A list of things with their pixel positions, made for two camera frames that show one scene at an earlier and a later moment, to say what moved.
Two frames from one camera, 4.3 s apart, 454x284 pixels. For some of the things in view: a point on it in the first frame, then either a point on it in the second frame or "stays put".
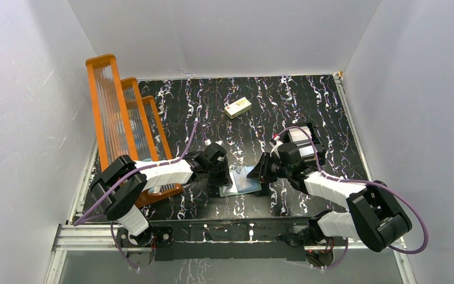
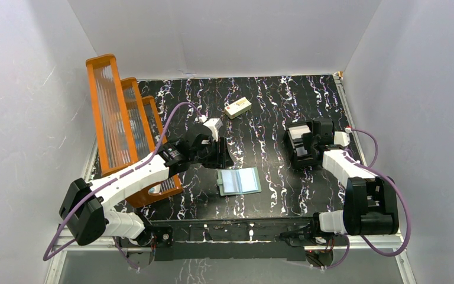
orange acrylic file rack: (125, 124) stays put
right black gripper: (260, 171) to (306, 138)
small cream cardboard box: (238, 107) stays put
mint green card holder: (241, 184) stays put
